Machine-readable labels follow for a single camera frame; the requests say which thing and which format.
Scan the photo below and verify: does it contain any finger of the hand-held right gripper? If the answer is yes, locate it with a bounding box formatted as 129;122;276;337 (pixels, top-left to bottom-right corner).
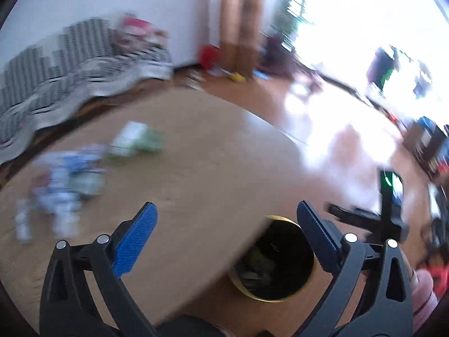
327;203;381;226

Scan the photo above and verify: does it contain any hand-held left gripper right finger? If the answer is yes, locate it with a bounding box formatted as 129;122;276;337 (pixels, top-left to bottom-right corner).
295;200;415;337

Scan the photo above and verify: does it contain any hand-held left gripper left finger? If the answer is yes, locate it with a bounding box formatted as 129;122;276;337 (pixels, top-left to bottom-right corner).
39;202;158;337

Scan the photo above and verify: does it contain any black gold-rimmed waste bin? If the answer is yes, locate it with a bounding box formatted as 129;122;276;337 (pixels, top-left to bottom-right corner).
228;215;315;302

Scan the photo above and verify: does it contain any white green paper carton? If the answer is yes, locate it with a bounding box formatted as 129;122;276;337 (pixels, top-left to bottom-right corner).
107;121;165;160

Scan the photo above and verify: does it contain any person's right forearm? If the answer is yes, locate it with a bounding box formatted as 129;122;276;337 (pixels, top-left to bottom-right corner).
402;253;440;335

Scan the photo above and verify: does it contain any red cloth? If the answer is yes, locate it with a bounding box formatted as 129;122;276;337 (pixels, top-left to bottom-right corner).
419;251;449;297

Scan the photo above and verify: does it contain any dark wooden cabinet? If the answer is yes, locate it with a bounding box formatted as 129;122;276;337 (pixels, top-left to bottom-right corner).
403;116;449;180

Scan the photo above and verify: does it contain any pile of blue white wrappers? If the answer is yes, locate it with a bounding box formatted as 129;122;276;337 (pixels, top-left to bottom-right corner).
14;144;107;244

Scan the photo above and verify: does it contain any grey striped sofa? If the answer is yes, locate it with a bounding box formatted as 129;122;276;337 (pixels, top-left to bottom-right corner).
0;17;174;164

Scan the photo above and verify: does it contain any red bag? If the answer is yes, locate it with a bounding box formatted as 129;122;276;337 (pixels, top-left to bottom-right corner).
199;44;220;70

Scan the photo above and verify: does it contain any brown plush toy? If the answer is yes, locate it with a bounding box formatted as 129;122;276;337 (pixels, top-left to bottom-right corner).
150;30;169;49

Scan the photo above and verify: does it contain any wooden door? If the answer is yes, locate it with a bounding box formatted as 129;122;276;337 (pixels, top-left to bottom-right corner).
220;0;266;78

